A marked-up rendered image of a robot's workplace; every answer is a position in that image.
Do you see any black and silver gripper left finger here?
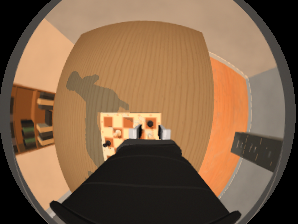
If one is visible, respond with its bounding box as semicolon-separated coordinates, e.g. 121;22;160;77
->
128;124;142;139

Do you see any chessboard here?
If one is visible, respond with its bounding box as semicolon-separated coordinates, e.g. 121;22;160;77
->
101;113;161;161

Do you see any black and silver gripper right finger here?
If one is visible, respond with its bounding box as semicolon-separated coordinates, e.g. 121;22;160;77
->
158;125;171;139

